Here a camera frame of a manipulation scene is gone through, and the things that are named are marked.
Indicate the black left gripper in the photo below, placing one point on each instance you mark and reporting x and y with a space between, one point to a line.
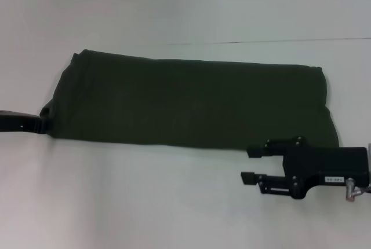
17 122

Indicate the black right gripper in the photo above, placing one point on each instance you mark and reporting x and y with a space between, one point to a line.
324 168

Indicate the dark green printed t-shirt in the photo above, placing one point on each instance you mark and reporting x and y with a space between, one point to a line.
188 101

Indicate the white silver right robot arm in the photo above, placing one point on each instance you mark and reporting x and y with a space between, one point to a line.
369 159

